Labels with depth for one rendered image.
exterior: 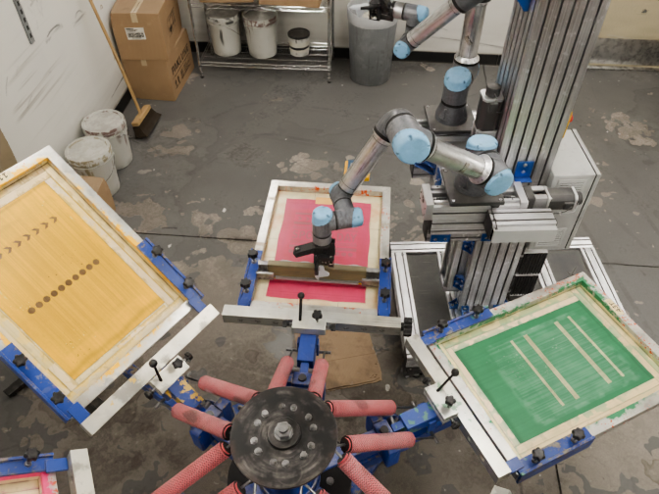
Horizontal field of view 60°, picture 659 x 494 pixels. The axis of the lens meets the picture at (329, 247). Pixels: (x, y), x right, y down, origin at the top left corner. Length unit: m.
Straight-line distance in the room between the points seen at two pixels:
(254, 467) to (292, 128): 3.66
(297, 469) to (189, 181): 3.19
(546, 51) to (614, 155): 2.86
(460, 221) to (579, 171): 0.57
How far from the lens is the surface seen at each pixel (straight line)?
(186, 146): 4.86
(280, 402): 1.71
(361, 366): 3.29
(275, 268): 2.37
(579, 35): 2.37
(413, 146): 1.96
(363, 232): 2.63
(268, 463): 1.64
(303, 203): 2.77
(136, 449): 3.23
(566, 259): 3.80
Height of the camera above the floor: 2.81
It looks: 46 degrees down
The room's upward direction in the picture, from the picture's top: straight up
